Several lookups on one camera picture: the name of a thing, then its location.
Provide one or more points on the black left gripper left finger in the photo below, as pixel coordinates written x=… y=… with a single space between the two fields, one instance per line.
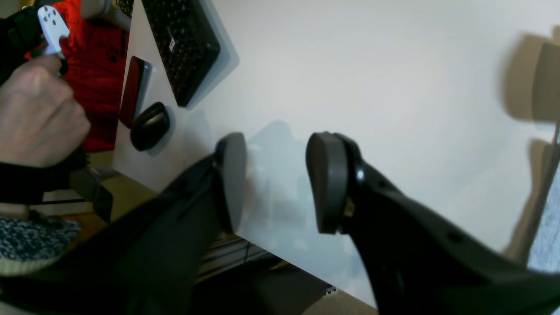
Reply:
x=146 y=262

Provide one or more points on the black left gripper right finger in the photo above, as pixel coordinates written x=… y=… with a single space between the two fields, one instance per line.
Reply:
x=417 y=262

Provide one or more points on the grey T-shirt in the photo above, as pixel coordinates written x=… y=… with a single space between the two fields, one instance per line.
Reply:
x=544 y=253

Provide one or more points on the person's bare hand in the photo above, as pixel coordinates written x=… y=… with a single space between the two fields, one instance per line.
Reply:
x=41 y=123

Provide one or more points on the grey knit shoe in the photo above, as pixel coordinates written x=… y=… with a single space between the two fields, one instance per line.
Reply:
x=30 y=245

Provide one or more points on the black computer mouse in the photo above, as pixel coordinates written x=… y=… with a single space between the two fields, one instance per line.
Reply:
x=150 y=127

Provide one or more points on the dark red smartphone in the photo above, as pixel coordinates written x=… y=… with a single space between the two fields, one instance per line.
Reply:
x=136 y=83

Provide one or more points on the red object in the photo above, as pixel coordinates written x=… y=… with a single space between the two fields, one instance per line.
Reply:
x=96 y=55

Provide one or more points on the black keyboard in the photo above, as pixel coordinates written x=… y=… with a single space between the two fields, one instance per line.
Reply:
x=186 y=43

